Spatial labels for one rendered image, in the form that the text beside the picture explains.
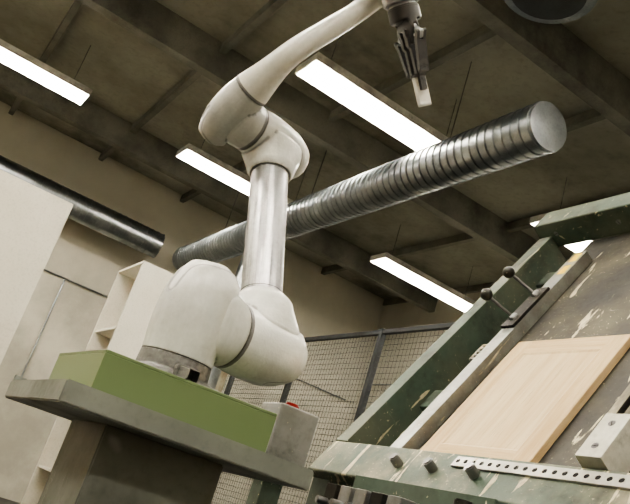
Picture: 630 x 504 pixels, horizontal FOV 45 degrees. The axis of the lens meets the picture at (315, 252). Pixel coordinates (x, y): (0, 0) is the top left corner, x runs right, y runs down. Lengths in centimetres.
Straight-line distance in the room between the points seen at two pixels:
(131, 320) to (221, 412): 408
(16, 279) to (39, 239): 22
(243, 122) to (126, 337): 365
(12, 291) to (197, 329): 230
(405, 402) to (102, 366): 117
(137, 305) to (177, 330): 396
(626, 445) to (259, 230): 94
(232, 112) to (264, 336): 61
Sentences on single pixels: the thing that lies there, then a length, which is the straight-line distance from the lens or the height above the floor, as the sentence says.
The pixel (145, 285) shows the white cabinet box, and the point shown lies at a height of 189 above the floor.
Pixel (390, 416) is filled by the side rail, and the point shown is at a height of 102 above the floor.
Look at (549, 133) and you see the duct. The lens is 500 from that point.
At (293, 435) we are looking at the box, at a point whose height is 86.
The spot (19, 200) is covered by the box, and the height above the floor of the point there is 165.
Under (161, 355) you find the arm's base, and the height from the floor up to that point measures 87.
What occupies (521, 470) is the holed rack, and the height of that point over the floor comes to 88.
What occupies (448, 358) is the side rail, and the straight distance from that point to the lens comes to 244.
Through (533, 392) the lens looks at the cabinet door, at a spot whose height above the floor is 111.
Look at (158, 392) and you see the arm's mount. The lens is 141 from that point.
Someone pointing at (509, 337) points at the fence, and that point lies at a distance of 228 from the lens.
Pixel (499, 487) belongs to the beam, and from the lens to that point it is 165.
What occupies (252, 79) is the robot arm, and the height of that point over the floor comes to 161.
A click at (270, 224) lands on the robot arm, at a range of 189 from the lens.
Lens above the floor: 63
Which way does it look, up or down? 20 degrees up
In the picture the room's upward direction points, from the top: 18 degrees clockwise
